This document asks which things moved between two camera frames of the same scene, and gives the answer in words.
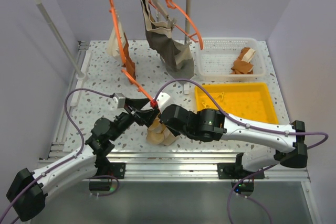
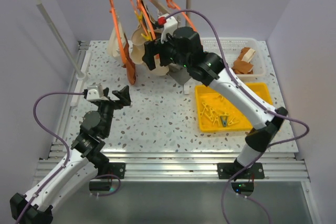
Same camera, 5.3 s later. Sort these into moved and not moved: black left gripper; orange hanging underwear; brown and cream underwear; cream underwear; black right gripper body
Moved: black right gripper body; black left gripper; cream underwear
Not moved: orange hanging underwear; brown and cream underwear
